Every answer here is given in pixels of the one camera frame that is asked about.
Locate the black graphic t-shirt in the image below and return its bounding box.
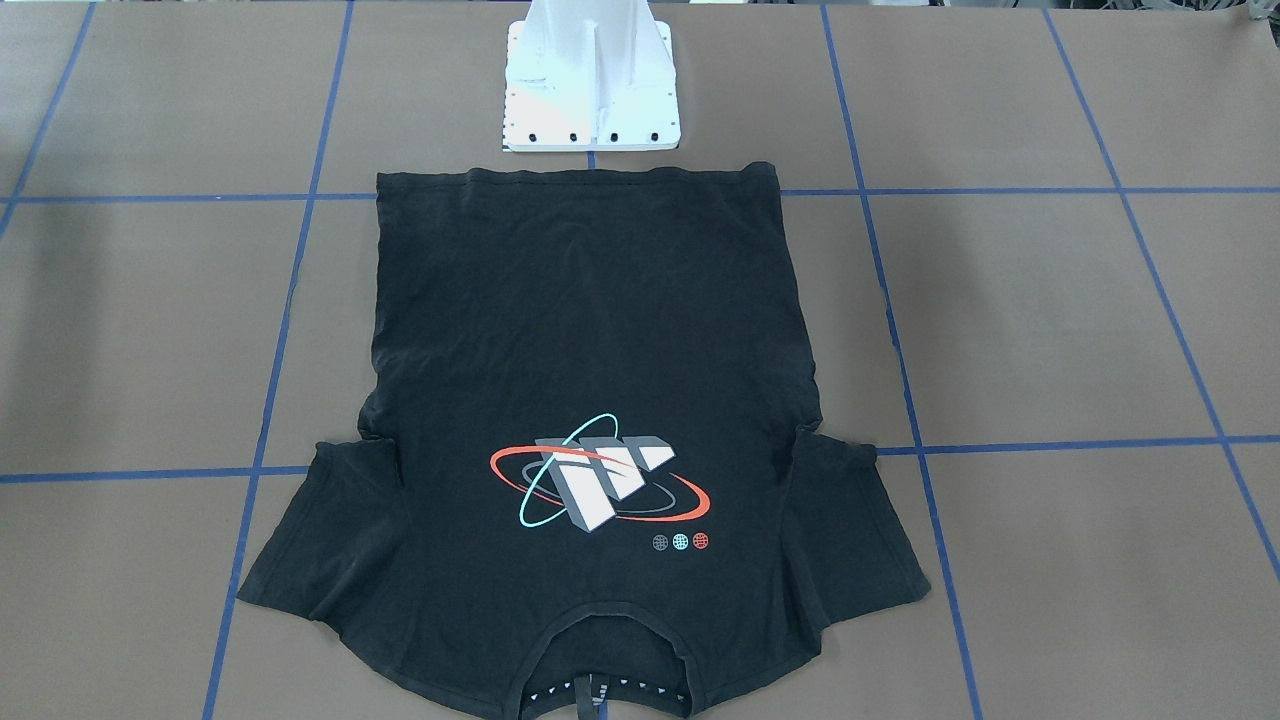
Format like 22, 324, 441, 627
237, 161, 931, 719

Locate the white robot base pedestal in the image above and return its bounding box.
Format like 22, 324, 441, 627
502, 1, 682, 152

